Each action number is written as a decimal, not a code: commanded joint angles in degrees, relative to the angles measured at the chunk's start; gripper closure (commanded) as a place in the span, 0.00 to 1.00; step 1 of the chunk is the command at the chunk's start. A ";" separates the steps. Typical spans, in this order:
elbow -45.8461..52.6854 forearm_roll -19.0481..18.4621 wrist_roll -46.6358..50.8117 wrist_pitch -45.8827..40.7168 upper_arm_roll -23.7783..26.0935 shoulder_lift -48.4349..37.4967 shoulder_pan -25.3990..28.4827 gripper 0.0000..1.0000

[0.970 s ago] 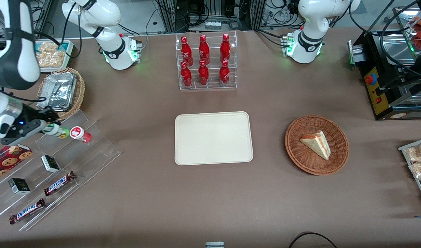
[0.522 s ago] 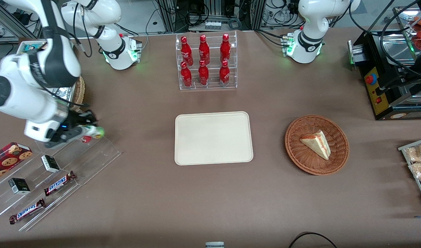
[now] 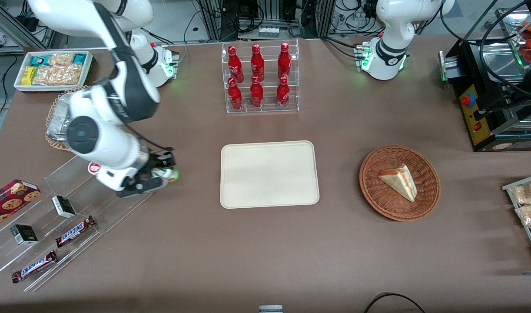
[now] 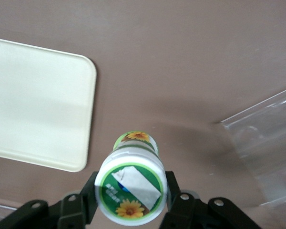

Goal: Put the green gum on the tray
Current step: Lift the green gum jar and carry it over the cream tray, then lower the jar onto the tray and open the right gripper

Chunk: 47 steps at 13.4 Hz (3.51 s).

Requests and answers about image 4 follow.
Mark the clear acrylic stepped stand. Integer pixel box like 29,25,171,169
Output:
214,85,286,210

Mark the cream plastic tray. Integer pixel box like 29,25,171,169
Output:
0,37,97,173

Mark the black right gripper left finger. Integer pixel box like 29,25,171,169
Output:
0,170,99,229

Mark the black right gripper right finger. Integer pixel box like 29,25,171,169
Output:
158,170,260,229

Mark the green gum bottle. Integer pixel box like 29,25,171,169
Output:
94,130,168,225

